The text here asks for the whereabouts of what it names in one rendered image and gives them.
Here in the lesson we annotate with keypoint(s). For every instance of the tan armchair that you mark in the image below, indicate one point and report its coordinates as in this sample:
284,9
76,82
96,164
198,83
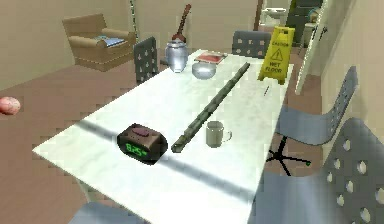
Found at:
96,45

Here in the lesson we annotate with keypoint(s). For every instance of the grey blue perforated chair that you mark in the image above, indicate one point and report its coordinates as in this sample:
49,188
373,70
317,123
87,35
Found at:
330,190
320,116
103,215
250,44
146,60

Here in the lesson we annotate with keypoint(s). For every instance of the white table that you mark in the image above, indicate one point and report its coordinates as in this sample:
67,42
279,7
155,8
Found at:
186,133

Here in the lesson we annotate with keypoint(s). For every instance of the grey green cane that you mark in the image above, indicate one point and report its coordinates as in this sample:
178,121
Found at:
213,104

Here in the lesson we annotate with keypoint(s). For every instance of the silver vase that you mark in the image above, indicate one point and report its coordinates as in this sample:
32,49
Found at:
176,55

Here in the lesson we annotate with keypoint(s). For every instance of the dark digital alarm clock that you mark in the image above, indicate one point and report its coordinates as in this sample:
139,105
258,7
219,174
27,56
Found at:
141,144

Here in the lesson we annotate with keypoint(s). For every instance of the grey mug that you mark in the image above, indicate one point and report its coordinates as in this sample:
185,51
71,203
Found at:
215,134

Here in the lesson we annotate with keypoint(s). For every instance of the yellow wet floor sign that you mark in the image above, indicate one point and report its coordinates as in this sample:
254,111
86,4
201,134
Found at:
276,56

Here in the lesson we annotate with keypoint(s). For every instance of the red book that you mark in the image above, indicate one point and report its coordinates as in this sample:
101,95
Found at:
210,58

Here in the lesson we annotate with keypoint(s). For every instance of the blue cushion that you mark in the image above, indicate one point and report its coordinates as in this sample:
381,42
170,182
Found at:
110,40

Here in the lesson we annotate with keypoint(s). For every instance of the white room door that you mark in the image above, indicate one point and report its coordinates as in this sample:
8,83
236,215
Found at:
316,43

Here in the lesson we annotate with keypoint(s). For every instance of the silver bowl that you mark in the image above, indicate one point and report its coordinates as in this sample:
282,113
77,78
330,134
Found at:
204,70

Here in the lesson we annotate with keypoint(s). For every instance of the dark pen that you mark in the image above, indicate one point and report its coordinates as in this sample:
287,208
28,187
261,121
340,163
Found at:
266,90

